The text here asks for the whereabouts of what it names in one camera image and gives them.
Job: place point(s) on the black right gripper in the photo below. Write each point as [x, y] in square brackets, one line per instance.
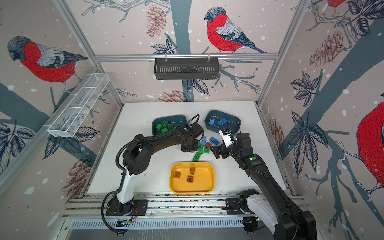
[217, 151]

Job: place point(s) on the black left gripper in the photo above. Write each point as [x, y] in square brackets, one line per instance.
[185, 149]

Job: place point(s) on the long green lego brick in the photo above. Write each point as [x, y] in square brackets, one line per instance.
[197, 157]

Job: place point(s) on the blue lego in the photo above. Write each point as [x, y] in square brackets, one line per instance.
[222, 121]

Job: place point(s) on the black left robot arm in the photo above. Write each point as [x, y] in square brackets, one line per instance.
[134, 158]

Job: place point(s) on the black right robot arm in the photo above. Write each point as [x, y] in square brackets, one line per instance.
[280, 214]

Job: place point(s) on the right dark teal bin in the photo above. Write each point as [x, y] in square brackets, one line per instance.
[216, 120]

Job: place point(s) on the dark teal bin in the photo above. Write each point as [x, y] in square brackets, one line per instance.
[176, 120]
[216, 120]

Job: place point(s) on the left dark teal bin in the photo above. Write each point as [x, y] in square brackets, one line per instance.
[176, 120]

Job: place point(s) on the yellow plastic tray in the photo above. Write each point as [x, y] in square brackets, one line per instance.
[204, 178]

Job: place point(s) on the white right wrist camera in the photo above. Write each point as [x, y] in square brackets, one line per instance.
[229, 138]

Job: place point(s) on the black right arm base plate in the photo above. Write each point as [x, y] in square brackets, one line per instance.
[237, 207]

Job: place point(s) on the black hanging wire basket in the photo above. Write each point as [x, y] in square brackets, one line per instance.
[187, 69]

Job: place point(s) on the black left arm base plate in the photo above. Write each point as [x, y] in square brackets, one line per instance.
[131, 208]

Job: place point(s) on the white wire mesh shelf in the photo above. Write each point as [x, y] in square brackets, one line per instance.
[71, 118]

